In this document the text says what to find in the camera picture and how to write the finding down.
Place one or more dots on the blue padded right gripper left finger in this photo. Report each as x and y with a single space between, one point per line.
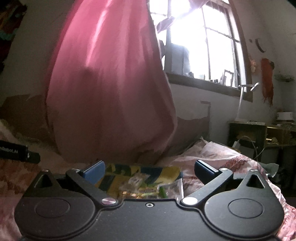
83 181

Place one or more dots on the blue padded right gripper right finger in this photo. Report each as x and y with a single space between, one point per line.
214 181

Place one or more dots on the pink floral bedspread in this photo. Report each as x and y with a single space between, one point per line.
17 176

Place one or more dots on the clear packet with green snack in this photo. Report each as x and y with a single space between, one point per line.
173 190

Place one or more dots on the colourful patterned snack tray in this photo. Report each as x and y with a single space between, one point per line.
116 176

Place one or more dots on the clear wrapped cereal bar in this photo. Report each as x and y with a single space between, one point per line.
136 180

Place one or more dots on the dark wooden desk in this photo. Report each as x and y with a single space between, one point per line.
265 143

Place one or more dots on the pink curtain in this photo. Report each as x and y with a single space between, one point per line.
107 95

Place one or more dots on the window with metal bars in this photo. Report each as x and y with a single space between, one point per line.
202 45

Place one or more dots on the red hanging wall ornament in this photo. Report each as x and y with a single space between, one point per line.
267 68

